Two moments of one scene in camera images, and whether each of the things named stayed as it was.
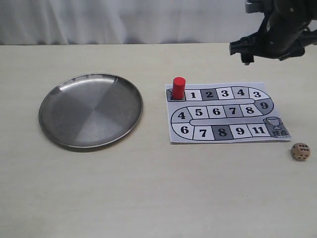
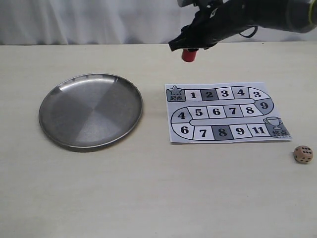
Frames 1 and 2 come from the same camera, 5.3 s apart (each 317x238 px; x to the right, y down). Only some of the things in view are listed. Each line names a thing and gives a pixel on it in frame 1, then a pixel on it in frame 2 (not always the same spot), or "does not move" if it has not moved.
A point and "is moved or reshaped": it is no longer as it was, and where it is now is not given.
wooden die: (300, 151) is moved or reshaped
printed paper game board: (227, 112) does not move
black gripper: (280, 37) -> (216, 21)
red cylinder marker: (179, 88) -> (188, 56)
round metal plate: (90, 110) does not move
